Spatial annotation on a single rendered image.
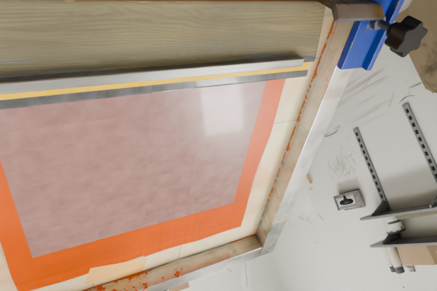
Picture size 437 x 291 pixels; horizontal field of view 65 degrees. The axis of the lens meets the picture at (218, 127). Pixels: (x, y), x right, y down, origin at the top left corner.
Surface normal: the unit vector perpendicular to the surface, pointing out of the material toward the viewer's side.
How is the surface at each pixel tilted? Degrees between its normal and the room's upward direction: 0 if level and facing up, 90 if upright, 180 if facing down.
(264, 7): 43
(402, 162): 90
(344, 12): 77
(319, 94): 90
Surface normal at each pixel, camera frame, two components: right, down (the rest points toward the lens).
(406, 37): 0.41, 0.61
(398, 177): -0.90, 0.15
